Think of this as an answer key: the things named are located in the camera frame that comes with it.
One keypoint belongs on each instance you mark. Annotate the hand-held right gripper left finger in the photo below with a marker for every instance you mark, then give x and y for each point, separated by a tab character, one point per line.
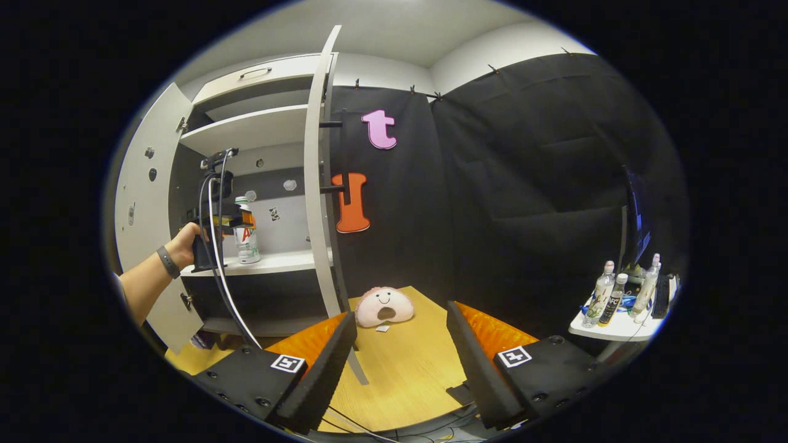
323	375

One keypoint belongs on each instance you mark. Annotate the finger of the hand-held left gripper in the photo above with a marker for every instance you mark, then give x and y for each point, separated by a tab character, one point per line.
243	220

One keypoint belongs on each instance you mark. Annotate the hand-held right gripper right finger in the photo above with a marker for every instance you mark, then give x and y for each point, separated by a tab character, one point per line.
477	369

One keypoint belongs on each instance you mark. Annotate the white plastic bottle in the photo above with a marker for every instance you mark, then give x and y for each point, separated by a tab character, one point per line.
247	246

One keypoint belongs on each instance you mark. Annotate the white cabinet door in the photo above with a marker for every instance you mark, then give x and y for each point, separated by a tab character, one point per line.
314	184
138	184

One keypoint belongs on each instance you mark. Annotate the grey wristband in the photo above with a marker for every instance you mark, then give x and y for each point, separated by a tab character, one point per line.
168	262

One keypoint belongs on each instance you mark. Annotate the white cabinet shelf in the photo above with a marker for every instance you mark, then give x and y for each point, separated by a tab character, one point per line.
252	129
277	263

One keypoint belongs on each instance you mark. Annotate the pink plush toy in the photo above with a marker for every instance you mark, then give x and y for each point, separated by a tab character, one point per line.
369	307

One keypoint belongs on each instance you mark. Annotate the clear bottle green label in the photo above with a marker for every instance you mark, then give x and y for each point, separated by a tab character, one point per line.
598	295

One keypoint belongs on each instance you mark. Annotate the white side table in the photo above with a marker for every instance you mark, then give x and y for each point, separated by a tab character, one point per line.
615	332

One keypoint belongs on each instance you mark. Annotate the dark label bottle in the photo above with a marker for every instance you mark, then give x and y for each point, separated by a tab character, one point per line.
614	301

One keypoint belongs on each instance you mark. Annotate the white cabinet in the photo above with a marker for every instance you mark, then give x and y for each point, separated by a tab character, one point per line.
277	67

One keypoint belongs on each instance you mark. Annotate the black backdrop cloth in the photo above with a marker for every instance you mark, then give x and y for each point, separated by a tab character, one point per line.
505	203

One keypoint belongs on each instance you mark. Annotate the black remote control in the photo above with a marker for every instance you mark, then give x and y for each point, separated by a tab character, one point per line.
662	295

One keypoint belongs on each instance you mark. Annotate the black monitor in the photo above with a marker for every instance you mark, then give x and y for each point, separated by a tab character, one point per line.
637	227

